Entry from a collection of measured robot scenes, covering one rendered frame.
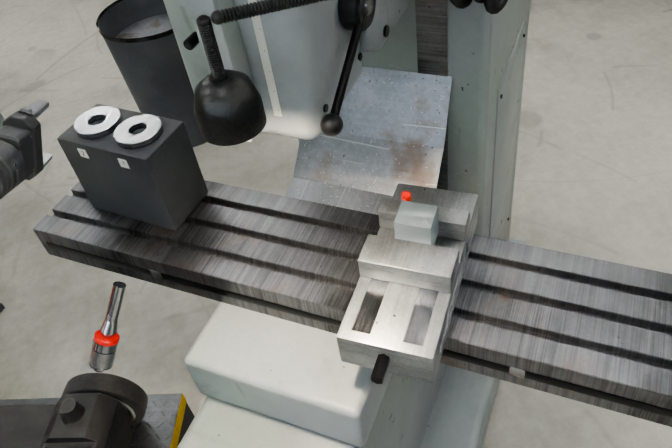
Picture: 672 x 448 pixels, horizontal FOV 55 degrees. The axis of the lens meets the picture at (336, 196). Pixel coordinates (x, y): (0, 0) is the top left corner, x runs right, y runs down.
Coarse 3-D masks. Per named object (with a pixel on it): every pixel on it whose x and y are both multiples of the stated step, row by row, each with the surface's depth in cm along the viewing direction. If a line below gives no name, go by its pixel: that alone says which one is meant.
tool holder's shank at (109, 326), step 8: (112, 288) 120; (120, 288) 120; (112, 296) 120; (120, 296) 120; (112, 304) 120; (120, 304) 121; (112, 312) 121; (104, 320) 122; (112, 320) 122; (104, 328) 122; (112, 328) 122; (104, 336) 123; (112, 336) 123
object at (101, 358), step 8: (96, 344) 122; (96, 352) 122; (104, 352) 122; (112, 352) 123; (88, 360) 125; (96, 360) 123; (104, 360) 123; (112, 360) 125; (96, 368) 123; (104, 368) 124
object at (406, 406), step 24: (408, 384) 140; (432, 384) 170; (216, 408) 120; (240, 408) 119; (384, 408) 123; (408, 408) 145; (192, 432) 117; (216, 432) 116; (240, 432) 116; (264, 432) 115; (288, 432) 115; (312, 432) 114; (384, 432) 127; (408, 432) 151
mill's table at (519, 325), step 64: (256, 192) 132; (64, 256) 136; (128, 256) 125; (192, 256) 122; (256, 256) 119; (320, 256) 118; (512, 256) 112; (576, 256) 110; (320, 320) 113; (512, 320) 103; (576, 320) 101; (640, 320) 100; (576, 384) 97; (640, 384) 92
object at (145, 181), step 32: (96, 128) 121; (128, 128) 120; (160, 128) 119; (96, 160) 122; (128, 160) 117; (160, 160) 118; (192, 160) 127; (96, 192) 130; (128, 192) 124; (160, 192) 120; (192, 192) 129; (160, 224) 128
